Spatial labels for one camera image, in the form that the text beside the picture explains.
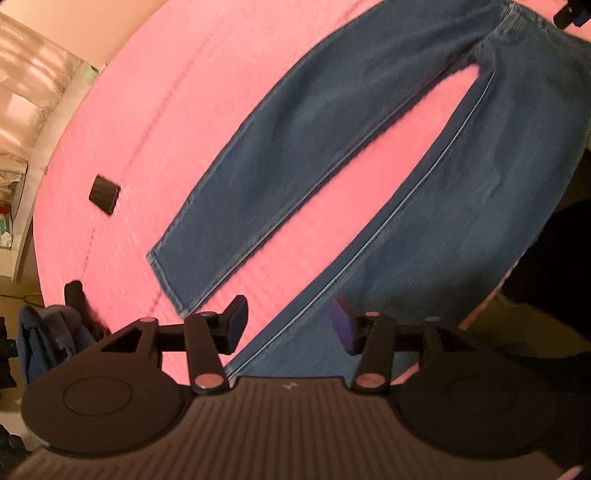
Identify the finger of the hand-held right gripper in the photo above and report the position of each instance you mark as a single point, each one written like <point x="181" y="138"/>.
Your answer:
<point x="575" y="11"/>

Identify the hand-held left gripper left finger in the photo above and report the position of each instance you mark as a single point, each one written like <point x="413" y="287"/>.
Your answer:
<point x="236" y="323"/>

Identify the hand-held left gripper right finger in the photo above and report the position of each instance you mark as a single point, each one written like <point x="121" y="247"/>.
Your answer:
<point x="344" y="323"/>

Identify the blue denim jeans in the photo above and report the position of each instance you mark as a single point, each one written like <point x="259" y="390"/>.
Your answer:
<point x="461" y="194"/>

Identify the pile of dark blue clothes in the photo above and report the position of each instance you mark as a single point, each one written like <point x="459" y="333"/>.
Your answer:
<point x="46" y="341"/>

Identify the black garment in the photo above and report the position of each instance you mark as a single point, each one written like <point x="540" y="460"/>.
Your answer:
<point x="81" y="304"/>

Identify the black smartphone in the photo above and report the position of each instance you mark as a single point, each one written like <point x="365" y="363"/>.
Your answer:
<point x="104" y="194"/>

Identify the pink bed blanket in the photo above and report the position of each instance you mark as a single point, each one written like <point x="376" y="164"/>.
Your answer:
<point x="184" y="115"/>

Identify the white window sill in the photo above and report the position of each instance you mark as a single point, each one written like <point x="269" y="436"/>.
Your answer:
<point x="44" y="157"/>

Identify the pink curtain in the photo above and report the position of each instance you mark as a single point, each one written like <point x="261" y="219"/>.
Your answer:
<point x="32" y="78"/>

